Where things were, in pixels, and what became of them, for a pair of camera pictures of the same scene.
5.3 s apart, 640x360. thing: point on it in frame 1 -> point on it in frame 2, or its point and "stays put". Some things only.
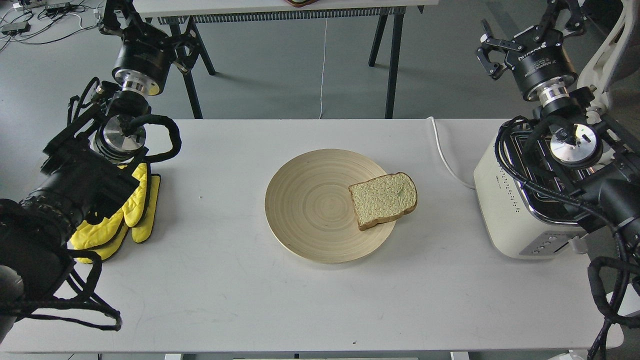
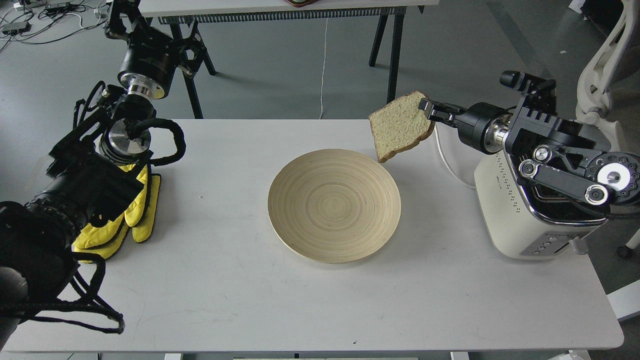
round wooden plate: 310,212 stays put
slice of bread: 383,198 -> 399,123
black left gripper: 146,53 stays put
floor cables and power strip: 42,21 stays put
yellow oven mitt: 138,213 stays put
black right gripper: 543,68 -> 481,126
